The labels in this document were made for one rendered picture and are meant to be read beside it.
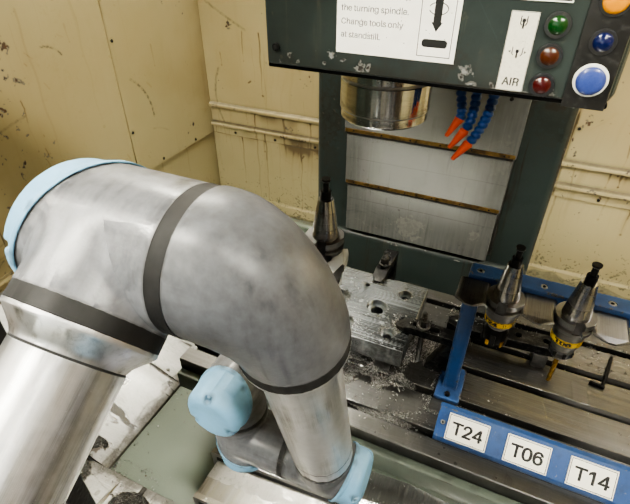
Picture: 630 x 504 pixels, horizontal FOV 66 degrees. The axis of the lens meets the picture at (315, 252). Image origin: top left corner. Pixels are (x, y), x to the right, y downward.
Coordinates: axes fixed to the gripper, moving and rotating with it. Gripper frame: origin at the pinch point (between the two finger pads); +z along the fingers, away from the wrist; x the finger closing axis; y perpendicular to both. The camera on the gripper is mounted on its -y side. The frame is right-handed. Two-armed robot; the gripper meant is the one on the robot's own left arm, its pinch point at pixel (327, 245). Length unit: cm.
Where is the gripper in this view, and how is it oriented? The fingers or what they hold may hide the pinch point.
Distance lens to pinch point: 81.8
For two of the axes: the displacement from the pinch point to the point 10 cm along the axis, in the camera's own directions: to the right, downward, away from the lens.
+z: 4.1, -5.4, 7.3
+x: 9.1, 2.4, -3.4
